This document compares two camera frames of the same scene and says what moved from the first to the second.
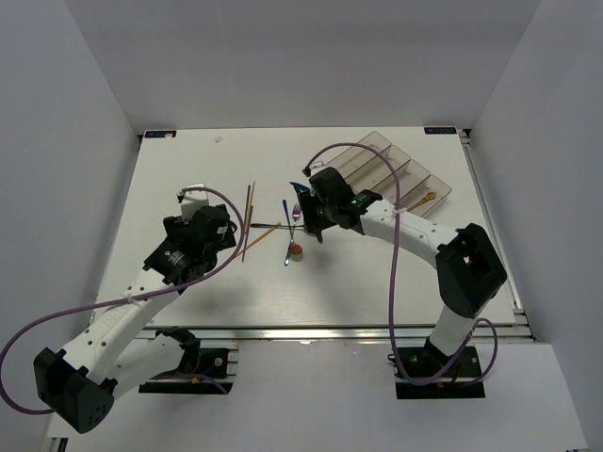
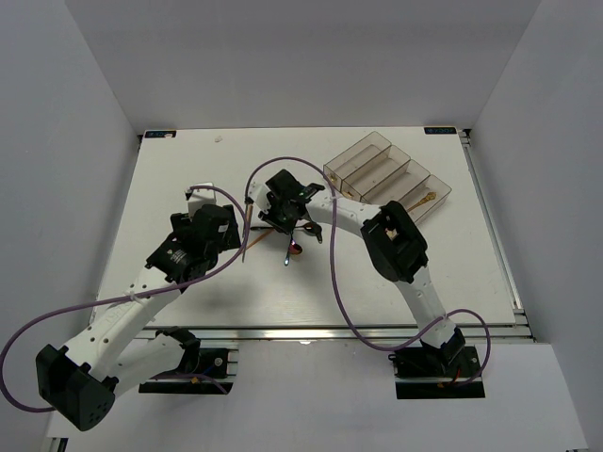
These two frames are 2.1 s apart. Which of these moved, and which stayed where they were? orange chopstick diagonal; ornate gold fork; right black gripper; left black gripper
Moved: right black gripper
Stayed: left black gripper; orange chopstick diagonal; ornate gold fork
